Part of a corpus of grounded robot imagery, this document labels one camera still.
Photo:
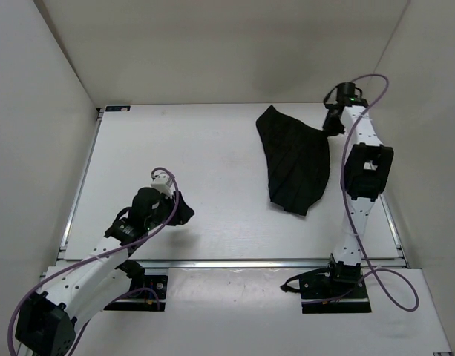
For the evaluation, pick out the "front aluminium table rail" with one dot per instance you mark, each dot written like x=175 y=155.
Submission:
x=239 y=264

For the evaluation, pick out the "left corner label sticker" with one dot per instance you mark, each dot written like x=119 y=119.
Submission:
x=117 y=108

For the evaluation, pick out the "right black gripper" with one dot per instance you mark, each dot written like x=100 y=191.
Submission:
x=329 y=130

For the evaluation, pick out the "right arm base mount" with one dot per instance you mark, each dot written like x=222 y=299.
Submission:
x=334 y=289

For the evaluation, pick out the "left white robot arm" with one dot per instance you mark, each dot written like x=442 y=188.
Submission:
x=50 y=317

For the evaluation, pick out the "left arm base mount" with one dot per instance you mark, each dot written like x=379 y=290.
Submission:
x=146 y=294

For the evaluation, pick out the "black pleated skirt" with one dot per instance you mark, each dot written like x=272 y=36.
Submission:
x=297 y=160

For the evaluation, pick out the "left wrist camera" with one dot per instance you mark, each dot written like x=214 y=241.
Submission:
x=162 y=183

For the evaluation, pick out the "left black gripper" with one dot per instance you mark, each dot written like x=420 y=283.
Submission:
x=184 y=212

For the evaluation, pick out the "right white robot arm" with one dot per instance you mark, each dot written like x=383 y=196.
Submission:
x=365 y=168

